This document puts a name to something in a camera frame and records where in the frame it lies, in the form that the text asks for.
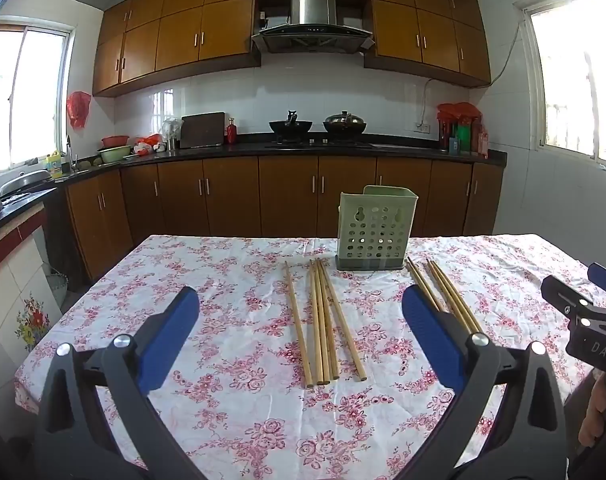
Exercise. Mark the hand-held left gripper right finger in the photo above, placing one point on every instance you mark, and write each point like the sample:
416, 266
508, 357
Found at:
433, 337

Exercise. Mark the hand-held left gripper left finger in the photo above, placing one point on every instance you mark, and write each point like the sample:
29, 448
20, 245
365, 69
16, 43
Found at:
165, 340

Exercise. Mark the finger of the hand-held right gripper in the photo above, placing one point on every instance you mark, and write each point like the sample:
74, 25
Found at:
605, 280
565, 297

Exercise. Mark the green perforated utensil holder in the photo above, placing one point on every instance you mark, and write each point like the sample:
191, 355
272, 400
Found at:
375, 230

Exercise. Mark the person's right hand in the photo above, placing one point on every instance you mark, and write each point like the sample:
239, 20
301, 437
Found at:
595, 410

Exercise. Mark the pink floral tablecloth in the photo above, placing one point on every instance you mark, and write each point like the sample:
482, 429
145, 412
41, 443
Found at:
233, 410

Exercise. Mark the wooden lower kitchen cabinets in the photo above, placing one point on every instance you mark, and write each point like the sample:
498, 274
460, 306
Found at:
283, 195

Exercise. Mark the wooden kitchen cabinets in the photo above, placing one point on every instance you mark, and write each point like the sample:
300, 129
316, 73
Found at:
283, 195
183, 35

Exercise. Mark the green box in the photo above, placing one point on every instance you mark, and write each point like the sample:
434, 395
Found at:
464, 139

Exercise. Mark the small blue box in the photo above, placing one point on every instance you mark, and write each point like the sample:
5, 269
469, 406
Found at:
454, 145

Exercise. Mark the green basin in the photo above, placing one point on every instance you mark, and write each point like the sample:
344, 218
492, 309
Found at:
114, 154

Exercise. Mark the red and white plastic bag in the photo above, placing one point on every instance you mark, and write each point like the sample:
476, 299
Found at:
147, 145

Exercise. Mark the black kitchen countertop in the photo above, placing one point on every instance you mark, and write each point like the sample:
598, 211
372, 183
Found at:
243, 151

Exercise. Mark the red basin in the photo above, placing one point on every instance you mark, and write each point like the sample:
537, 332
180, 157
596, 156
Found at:
115, 141

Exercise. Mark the steel faucet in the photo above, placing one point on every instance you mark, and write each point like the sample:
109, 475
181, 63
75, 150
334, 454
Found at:
70, 155

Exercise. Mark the yellow dish soap bottle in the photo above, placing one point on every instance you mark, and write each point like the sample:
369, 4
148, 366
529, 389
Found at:
54, 164

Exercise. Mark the grey pan lid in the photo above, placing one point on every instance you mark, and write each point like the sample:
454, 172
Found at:
25, 180

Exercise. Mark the dark brown cutting board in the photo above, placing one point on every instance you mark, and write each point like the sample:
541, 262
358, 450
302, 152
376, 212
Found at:
202, 130

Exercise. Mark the red bottle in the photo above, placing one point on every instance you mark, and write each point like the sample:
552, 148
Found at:
231, 132

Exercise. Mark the gas stove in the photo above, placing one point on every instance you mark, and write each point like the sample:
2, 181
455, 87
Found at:
318, 143

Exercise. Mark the dark pot with lid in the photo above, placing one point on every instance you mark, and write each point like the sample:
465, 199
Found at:
344, 126

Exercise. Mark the red plastic bag on hook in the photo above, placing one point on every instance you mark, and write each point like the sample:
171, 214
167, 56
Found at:
78, 110

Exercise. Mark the black wok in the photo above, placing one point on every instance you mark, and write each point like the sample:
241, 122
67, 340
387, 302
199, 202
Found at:
290, 127

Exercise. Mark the wooden upper kitchen cabinets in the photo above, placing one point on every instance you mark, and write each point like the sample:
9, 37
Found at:
183, 35

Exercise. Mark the steel range hood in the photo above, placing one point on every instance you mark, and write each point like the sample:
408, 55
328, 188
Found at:
310, 20

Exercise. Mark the bright window with white frame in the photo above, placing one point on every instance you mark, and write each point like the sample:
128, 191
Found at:
573, 80

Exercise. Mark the white wall socket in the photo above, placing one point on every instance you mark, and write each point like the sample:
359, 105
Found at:
423, 127

